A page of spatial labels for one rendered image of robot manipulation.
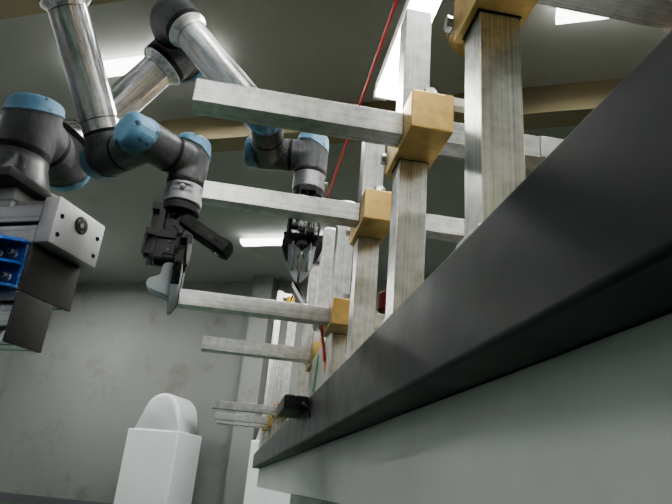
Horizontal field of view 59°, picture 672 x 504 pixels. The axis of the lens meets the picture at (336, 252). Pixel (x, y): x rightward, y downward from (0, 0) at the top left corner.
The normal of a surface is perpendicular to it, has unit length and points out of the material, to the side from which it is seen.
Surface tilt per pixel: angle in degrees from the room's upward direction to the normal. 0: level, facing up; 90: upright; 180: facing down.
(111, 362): 90
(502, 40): 90
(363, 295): 90
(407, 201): 90
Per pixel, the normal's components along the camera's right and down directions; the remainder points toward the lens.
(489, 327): -0.98, -0.14
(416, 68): 0.17, -0.36
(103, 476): -0.25, -0.38
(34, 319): 0.96, -0.02
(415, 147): -0.08, 0.92
